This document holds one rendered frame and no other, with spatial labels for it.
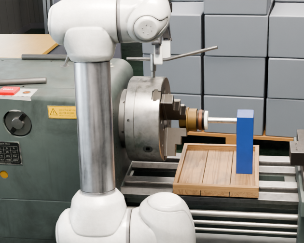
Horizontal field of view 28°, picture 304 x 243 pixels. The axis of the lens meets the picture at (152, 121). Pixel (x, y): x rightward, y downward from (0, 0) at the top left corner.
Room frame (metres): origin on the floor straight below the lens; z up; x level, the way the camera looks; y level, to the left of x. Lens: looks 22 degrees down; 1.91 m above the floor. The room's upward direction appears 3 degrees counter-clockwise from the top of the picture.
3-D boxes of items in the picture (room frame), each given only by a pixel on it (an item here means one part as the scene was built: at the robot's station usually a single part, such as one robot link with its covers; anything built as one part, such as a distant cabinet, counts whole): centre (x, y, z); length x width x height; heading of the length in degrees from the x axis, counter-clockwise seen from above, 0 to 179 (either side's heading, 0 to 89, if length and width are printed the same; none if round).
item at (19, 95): (1.95, 0.46, 1.23); 0.13 x 0.08 x 0.06; 80
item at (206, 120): (2.04, -0.26, 1.08); 0.13 x 0.07 x 0.07; 80
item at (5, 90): (1.95, 0.48, 1.26); 0.06 x 0.06 x 0.02; 80
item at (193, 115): (2.06, -0.15, 1.08); 0.09 x 0.09 x 0.09; 80
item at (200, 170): (2.05, -0.24, 0.88); 0.36 x 0.30 x 0.04; 170
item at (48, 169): (2.14, 0.40, 1.06); 0.59 x 0.48 x 0.39; 80
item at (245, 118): (2.03, -0.34, 1.00); 0.08 x 0.06 x 0.23; 170
